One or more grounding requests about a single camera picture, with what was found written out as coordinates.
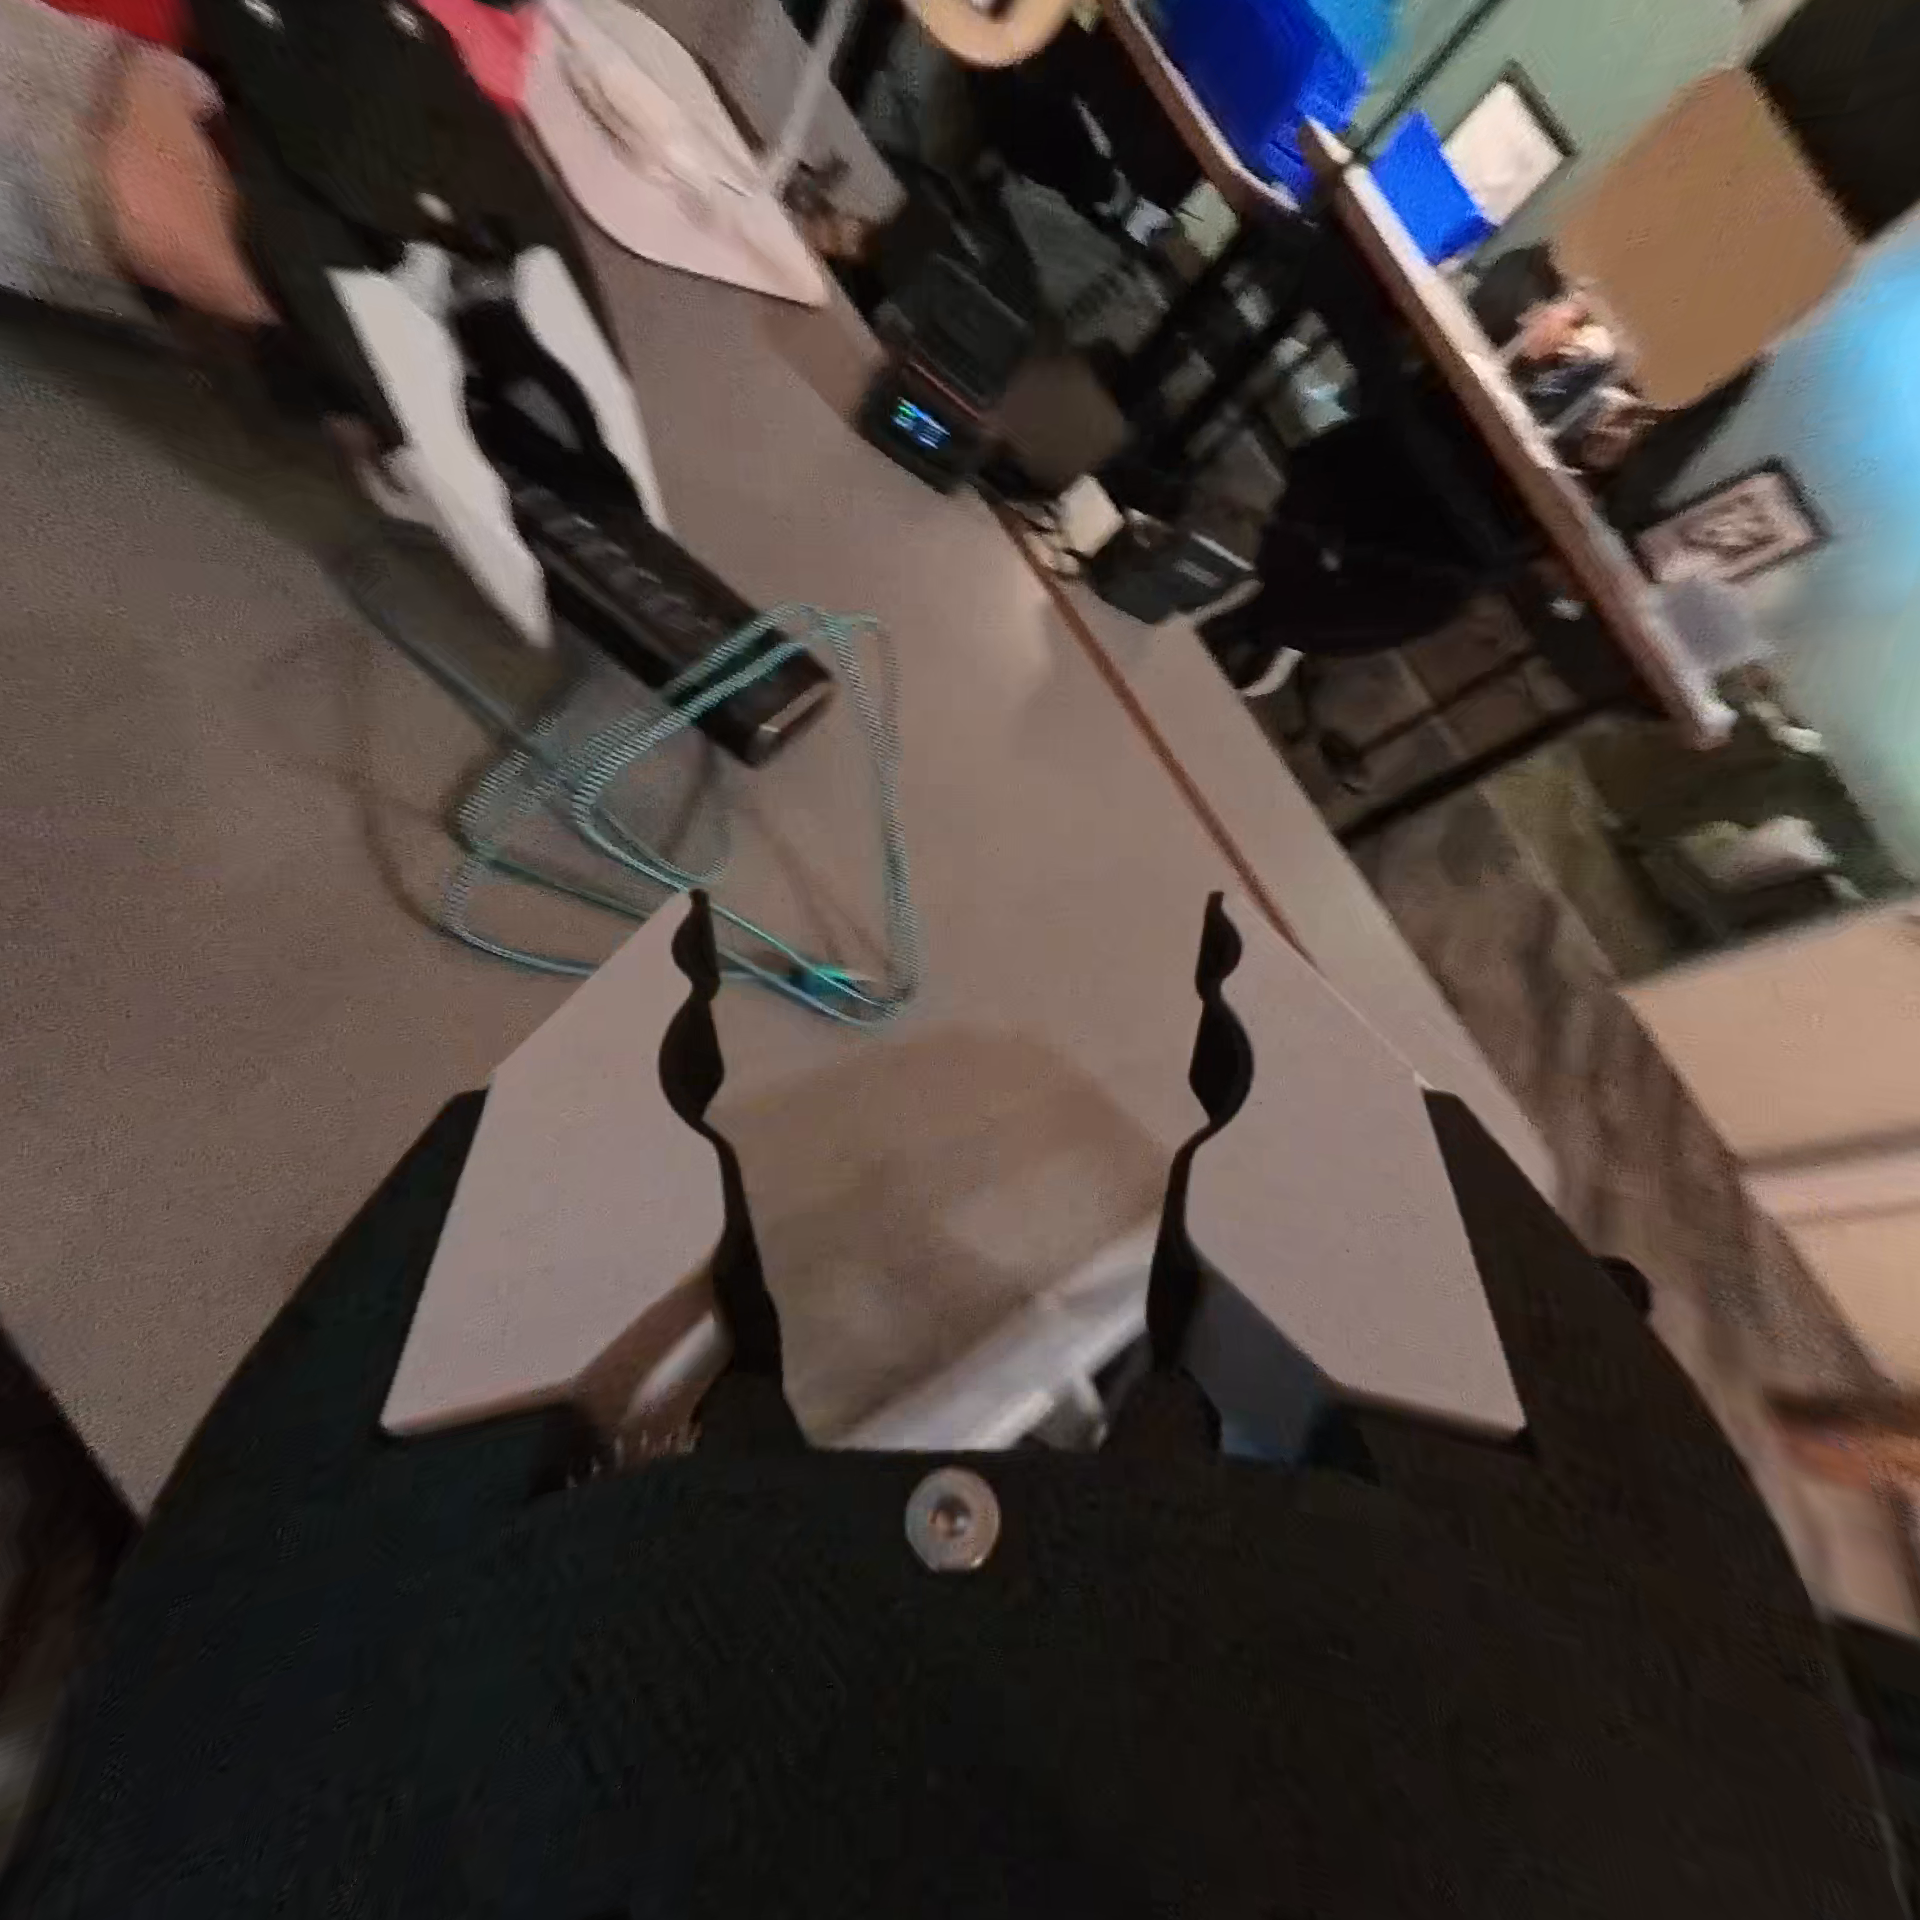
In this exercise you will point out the person's left forearm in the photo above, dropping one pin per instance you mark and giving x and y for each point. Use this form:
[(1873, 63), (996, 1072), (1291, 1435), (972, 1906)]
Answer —
[(62, 151)]

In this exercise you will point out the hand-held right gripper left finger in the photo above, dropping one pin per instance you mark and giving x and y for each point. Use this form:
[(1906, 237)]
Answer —
[(571, 1201)]

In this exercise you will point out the white sign stand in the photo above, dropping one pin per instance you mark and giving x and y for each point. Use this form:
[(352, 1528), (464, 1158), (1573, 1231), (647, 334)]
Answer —
[(676, 151)]

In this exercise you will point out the black power adapter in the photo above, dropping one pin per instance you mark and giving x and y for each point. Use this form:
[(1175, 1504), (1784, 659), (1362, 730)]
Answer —
[(1172, 571)]

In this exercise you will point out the black charging case with screen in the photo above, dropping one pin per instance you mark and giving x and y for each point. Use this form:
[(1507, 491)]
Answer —
[(938, 391)]

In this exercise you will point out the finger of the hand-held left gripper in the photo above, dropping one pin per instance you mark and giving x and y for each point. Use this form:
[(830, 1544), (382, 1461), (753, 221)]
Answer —
[(444, 450), (587, 375)]

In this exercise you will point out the brown-edged table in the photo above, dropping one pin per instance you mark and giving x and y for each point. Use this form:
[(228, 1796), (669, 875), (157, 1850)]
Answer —
[(1531, 495)]

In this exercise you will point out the person's left hand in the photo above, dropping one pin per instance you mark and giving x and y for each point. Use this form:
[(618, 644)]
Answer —
[(186, 194)]

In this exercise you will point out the framed picture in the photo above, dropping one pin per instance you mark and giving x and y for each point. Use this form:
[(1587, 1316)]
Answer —
[(1507, 151), (1733, 526)]

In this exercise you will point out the black usb hub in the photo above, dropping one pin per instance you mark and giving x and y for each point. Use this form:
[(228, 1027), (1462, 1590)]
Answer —
[(662, 601)]

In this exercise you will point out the dark blue bin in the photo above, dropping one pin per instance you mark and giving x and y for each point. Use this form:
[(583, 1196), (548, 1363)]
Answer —
[(1261, 75)]

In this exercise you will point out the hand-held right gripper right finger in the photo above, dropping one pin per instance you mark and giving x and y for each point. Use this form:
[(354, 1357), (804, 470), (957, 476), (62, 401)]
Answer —
[(1335, 1201)]

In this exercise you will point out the red box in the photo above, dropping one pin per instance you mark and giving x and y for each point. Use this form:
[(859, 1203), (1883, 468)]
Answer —
[(464, 30)]

